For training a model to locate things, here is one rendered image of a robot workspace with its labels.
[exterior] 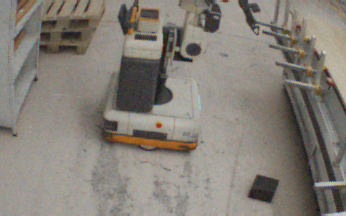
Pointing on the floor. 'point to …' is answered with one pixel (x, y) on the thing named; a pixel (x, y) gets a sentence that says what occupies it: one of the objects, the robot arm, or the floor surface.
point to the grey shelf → (2, 114)
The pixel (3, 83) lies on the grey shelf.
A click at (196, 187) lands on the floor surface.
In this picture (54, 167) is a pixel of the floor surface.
